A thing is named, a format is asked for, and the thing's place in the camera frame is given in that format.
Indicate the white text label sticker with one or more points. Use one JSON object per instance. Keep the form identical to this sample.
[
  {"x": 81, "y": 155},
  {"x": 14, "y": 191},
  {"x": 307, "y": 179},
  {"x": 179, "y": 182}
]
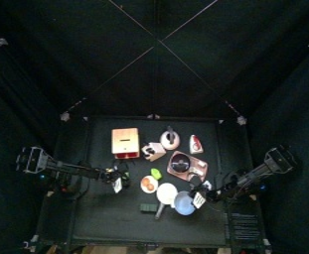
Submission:
[{"x": 245, "y": 226}]

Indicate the pink toy stove tray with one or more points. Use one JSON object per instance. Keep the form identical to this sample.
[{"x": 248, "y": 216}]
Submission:
[{"x": 199, "y": 167}]

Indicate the black toy pot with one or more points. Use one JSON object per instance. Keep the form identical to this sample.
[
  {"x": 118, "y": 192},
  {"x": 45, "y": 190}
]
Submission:
[{"x": 180, "y": 163}]

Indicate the white cube with black marks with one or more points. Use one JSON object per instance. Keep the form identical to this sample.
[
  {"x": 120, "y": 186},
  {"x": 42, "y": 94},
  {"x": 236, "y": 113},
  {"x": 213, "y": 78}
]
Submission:
[{"x": 153, "y": 151}]

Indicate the white plate with eggs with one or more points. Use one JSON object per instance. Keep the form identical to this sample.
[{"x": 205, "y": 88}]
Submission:
[{"x": 149, "y": 184}]

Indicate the light blue bowl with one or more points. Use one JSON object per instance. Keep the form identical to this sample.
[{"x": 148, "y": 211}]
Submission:
[{"x": 184, "y": 203}]

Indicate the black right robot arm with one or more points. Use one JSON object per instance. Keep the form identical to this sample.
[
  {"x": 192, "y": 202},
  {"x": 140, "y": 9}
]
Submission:
[{"x": 263, "y": 170}]

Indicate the silver frame middle bracket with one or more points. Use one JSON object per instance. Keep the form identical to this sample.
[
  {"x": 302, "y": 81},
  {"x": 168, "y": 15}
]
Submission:
[{"x": 153, "y": 116}]

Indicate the wooden box with red base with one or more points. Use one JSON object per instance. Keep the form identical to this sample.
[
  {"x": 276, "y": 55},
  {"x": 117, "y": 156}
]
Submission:
[{"x": 125, "y": 143}]

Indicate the small green toy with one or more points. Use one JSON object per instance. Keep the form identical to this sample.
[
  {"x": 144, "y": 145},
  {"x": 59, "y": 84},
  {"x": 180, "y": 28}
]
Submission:
[{"x": 156, "y": 173}]

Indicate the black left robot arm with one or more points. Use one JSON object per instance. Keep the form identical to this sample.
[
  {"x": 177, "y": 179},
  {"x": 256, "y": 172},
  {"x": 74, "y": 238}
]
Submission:
[{"x": 63, "y": 167}]

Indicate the red white toy iron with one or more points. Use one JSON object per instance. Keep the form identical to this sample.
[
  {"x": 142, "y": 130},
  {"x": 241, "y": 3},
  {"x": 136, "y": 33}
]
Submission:
[{"x": 196, "y": 145}]

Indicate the small dark rectangular block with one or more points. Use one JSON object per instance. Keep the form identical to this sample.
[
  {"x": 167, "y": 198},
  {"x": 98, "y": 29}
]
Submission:
[{"x": 148, "y": 207}]

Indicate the white toy frying pan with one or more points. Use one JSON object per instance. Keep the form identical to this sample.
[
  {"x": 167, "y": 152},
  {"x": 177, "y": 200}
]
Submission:
[{"x": 167, "y": 194}]

